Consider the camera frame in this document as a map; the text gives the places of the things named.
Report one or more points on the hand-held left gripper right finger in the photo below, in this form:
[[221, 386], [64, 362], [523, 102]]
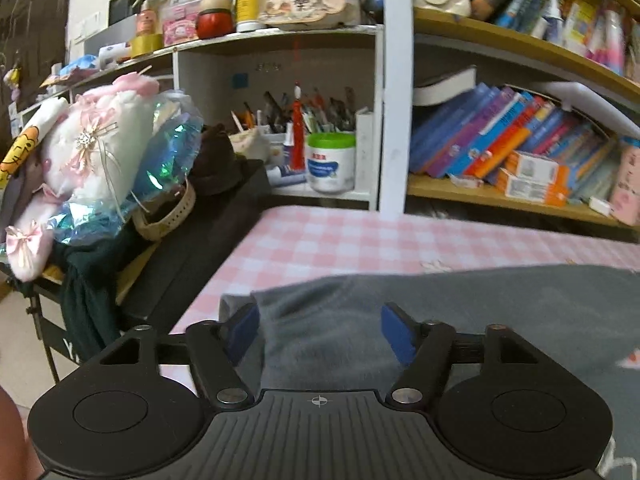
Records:
[[397, 332]]

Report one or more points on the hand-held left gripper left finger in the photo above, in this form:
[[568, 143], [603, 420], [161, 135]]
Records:
[[245, 332]]

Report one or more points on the grey sweater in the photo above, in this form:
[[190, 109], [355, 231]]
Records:
[[325, 320]]

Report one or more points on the black box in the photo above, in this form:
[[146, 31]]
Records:
[[200, 260]]

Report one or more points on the pink checked table mat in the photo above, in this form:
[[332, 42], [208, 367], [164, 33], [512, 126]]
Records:
[[350, 245]]

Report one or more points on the beige watch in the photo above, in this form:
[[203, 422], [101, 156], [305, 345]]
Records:
[[170, 215]]

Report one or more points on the wooden bookshelf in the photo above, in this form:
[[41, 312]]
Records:
[[450, 188]]

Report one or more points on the dark green cloth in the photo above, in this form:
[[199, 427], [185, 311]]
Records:
[[90, 300]]

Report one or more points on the small red white box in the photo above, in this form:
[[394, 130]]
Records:
[[467, 181]]

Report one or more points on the green-lid white jar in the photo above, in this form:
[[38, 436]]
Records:
[[330, 167]]

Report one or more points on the beige cloth pouch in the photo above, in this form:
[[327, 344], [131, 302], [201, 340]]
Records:
[[247, 142]]

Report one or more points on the red tassel charm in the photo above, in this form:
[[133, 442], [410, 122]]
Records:
[[298, 135]]

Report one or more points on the black metal stand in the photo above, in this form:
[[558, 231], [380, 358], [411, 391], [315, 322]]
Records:
[[37, 310]]

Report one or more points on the row of leaning blue books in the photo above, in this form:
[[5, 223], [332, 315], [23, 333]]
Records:
[[475, 130]]

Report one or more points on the white pink wrapped bouquet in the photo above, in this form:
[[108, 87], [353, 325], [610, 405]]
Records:
[[100, 160]]

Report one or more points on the bunch of pencils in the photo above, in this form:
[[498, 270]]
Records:
[[320, 112]]

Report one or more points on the white small charger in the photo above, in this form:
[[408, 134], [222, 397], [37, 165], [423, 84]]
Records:
[[601, 205]]

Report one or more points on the white cubby shelf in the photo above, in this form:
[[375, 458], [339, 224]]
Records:
[[210, 90]]

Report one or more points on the thick white-paged book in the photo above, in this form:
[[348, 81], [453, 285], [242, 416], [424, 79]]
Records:
[[445, 87]]

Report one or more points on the person's leg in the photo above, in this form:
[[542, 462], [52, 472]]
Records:
[[12, 440]]

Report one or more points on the pink printed canister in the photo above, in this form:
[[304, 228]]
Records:
[[627, 185]]

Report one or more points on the yellow cartoon cloth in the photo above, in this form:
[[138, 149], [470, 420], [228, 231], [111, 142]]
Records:
[[17, 152]]

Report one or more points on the yellow tape roll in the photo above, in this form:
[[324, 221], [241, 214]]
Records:
[[147, 46]]

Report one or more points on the red round doll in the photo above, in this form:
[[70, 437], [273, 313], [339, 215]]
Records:
[[215, 22]]

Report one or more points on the pink small box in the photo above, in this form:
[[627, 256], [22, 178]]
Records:
[[181, 27]]

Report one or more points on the pink spray bottle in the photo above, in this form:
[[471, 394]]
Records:
[[149, 20]]

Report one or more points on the yellow-label white bottle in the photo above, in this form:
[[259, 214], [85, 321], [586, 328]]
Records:
[[250, 5]]

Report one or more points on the white blue spray bottle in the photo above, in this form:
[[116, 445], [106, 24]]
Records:
[[552, 17]]

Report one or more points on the pink white gradient bottle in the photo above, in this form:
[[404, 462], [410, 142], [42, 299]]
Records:
[[610, 42]]

